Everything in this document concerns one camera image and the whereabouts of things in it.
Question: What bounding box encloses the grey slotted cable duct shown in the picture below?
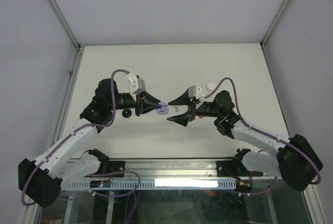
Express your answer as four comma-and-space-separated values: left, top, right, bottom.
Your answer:
65, 178, 236, 191

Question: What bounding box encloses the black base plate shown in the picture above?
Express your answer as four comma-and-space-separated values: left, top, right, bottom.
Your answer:
215, 159, 263, 180
106, 160, 125, 174

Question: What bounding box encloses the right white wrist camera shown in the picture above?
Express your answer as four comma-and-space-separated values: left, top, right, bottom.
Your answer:
188, 85, 203, 102

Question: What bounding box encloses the white earbud charging case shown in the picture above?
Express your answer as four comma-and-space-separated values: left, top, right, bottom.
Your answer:
206, 82, 216, 92

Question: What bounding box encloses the right aluminium frame post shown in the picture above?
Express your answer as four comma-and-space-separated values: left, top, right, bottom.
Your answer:
261, 0, 306, 50

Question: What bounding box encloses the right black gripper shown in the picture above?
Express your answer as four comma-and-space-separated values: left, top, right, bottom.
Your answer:
166, 89, 222, 127

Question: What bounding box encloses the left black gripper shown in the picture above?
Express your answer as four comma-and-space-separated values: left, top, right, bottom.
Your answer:
108, 91, 162, 117

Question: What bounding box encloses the black earbud charging case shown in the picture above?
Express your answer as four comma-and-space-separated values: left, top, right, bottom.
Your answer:
122, 109, 132, 118

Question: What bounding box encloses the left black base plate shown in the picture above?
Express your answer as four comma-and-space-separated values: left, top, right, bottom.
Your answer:
106, 160, 125, 174

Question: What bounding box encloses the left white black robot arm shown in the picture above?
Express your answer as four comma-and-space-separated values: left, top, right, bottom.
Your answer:
18, 78, 161, 207

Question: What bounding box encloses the aluminium frame post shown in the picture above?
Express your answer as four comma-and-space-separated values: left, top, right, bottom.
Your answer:
261, 0, 306, 50
32, 0, 84, 53

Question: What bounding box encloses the purple cable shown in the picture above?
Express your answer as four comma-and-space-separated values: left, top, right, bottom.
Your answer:
201, 77, 322, 185
20, 69, 131, 207

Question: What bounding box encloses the purple earbud charging case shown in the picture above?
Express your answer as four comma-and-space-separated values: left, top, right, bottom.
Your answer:
156, 102, 169, 115

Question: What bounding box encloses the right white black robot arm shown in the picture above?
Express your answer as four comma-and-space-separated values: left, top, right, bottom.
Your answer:
167, 86, 323, 192

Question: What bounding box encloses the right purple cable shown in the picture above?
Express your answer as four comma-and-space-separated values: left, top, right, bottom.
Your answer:
201, 77, 322, 185

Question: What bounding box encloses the left aluminium frame post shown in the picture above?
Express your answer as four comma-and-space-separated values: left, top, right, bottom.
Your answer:
32, 0, 84, 53

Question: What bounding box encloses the aluminium mounting rail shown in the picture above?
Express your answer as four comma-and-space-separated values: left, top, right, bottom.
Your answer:
67, 157, 287, 183

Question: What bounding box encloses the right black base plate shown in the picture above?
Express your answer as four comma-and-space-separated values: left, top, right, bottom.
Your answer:
215, 159, 263, 180

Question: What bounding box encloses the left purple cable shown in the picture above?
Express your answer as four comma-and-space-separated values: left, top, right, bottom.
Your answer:
20, 69, 131, 207

